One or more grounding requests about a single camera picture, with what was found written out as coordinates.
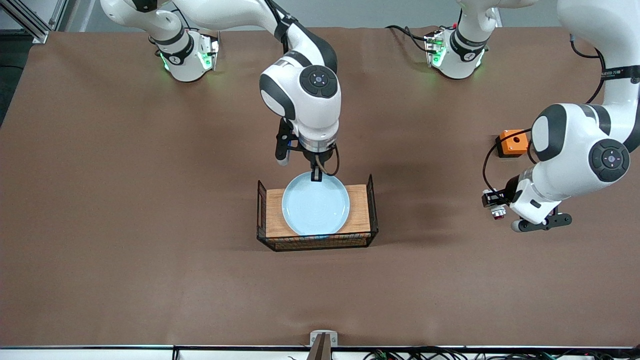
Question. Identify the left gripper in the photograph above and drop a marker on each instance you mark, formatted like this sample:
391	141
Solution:
510	190

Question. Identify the red push button switch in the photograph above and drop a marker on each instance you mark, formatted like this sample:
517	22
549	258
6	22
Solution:
498	214

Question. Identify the light blue round plate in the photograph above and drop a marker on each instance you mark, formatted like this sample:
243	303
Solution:
315	210

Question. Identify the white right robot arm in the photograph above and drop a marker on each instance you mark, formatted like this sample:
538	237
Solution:
310	100

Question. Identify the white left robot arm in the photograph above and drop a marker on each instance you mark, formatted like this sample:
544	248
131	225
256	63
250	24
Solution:
575	145

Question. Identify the brown table cover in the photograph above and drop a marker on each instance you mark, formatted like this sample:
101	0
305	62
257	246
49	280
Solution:
200	290

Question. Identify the orange button enclosure box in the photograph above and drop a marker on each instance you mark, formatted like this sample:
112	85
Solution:
512	144

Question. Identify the grey metal bracket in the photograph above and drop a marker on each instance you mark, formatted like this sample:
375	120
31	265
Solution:
314	339

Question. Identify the brown camera post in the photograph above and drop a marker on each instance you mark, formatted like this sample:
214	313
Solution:
321	350

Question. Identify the white table edge rail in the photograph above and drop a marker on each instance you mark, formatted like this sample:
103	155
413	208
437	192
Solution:
100	355

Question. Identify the aluminium frame profile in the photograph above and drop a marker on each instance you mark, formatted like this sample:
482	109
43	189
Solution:
30	22

